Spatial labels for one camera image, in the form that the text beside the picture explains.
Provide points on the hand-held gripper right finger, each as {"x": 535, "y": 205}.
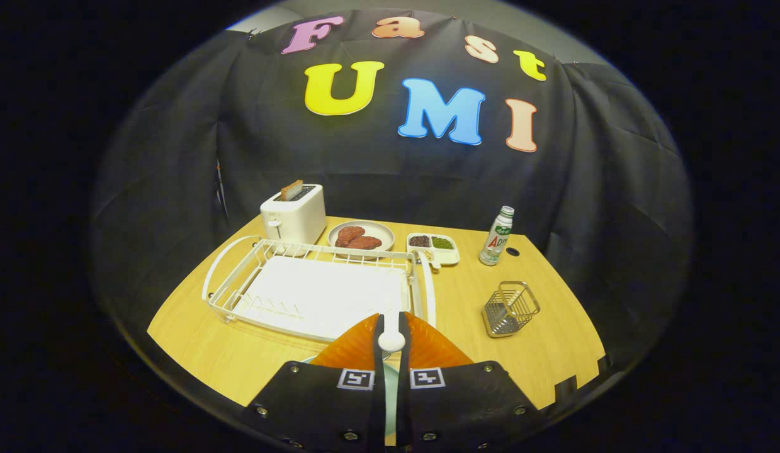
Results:
{"x": 465, "y": 402}

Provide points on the white toaster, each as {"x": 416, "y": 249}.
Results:
{"x": 298, "y": 220}

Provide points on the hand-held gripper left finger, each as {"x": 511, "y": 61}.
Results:
{"x": 314, "y": 402}

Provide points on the red meat slice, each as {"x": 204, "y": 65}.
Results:
{"x": 349, "y": 234}
{"x": 366, "y": 243}

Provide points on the beige plate with meat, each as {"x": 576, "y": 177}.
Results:
{"x": 384, "y": 234}

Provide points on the pile of dark beans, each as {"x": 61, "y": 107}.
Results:
{"x": 419, "y": 241}

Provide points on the white drain tray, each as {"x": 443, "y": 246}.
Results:
{"x": 327, "y": 296}

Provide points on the white green drink bottle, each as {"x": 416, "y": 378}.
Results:
{"x": 495, "y": 242}

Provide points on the pile of green beans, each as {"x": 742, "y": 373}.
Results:
{"x": 442, "y": 243}

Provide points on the brown toast slice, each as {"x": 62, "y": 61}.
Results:
{"x": 292, "y": 190}

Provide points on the light green plate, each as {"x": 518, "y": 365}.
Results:
{"x": 391, "y": 402}

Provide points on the white divided tray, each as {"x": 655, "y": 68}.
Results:
{"x": 449, "y": 257}

